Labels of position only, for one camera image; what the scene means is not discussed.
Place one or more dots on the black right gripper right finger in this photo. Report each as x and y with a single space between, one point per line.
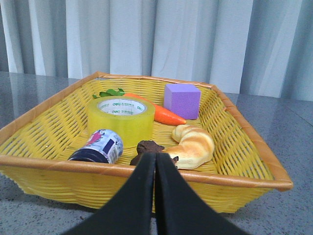
179 210

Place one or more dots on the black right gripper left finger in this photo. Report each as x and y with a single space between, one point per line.
129 211

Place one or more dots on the yellow packing tape roll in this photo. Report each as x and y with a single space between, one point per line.
130 118

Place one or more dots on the toy croissant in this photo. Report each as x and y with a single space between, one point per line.
195 146

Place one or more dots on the brown chocolate cookie toy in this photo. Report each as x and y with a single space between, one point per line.
145 147

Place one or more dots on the dark jar with label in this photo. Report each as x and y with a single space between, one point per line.
103 146

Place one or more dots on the orange toy carrot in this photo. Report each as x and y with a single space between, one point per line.
162 114

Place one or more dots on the purple foam cube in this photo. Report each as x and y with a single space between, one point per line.
183 100

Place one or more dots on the yellow woven basket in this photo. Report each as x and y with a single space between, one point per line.
35 147

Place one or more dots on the white pleated curtain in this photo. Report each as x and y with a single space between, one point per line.
257 47

